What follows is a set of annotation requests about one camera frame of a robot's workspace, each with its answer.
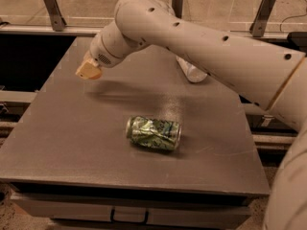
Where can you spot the middle metal rail bracket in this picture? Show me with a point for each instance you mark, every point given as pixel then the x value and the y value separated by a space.
pixel 177 6

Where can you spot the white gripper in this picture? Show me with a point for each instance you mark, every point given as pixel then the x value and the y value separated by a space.
pixel 99 54

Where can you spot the right metal rail bracket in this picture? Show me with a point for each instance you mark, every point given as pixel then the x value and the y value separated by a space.
pixel 259 24

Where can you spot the clear plastic water bottle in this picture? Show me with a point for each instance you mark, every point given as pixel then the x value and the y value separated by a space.
pixel 192 73

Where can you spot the metal rail bracket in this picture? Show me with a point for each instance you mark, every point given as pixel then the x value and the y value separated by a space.
pixel 57 21
pixel 177 6
pixel 259 24

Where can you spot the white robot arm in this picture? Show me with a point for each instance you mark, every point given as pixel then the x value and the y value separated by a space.
pixel 271 76

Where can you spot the grey drawer with black handle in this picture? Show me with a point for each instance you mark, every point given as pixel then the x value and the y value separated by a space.
pixel 68 212

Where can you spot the left metal rail bracket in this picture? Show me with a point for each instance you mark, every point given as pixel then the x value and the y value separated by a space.
pixel 57 21

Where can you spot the horizontal metal rail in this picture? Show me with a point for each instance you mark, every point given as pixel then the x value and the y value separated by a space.
pixel 90 31

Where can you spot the crushed green soda can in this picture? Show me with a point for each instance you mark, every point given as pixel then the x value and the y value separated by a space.
pixel 153 133

